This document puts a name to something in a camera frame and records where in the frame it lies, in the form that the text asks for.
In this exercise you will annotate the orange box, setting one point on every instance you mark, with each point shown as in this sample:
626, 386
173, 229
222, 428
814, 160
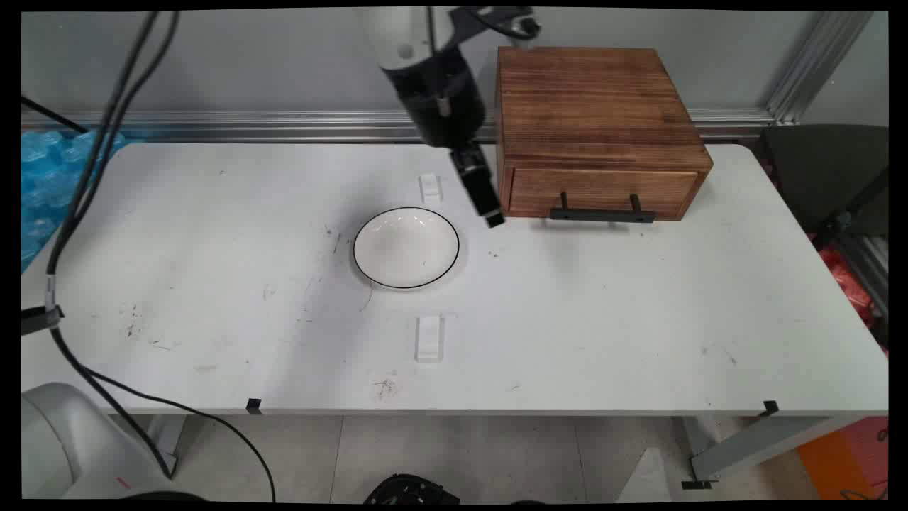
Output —
848, 458

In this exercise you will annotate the aluminium frame post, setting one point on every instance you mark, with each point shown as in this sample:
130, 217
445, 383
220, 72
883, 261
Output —
816, 67

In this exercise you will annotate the black round device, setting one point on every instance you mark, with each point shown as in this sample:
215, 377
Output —
411, 491

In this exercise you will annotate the grey table leg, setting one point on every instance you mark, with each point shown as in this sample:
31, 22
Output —
167, 436
752, 443

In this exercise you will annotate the blue bubble wrap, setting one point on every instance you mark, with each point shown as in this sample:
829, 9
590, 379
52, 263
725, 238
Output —
46, 184

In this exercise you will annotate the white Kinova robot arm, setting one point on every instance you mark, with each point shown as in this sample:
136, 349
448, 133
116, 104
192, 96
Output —
397, 32

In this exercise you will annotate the white bowl with black rim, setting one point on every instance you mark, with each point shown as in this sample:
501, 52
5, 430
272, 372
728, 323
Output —
406, 248

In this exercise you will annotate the aluminium frame rail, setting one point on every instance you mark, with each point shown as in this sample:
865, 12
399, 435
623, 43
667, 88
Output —
284, 124

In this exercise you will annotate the brown wooden drawer cabinet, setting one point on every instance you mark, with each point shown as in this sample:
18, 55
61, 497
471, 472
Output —
589, 99

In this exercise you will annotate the small white block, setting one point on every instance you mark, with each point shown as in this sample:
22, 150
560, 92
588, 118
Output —
430, 189

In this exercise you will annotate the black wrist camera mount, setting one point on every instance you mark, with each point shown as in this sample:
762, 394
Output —
496, 18

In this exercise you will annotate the large white block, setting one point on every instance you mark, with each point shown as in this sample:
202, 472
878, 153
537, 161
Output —
429, 339

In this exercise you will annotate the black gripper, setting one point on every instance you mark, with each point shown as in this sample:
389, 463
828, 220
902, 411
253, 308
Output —
440, 99

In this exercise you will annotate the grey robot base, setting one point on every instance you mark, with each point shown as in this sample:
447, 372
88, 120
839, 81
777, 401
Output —
64, 440

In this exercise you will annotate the black table edge clip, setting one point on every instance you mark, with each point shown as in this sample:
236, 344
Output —
770, 408
254, 407

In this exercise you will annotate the red plastic bag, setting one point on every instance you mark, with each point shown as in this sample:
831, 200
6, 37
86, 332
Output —
848, 284

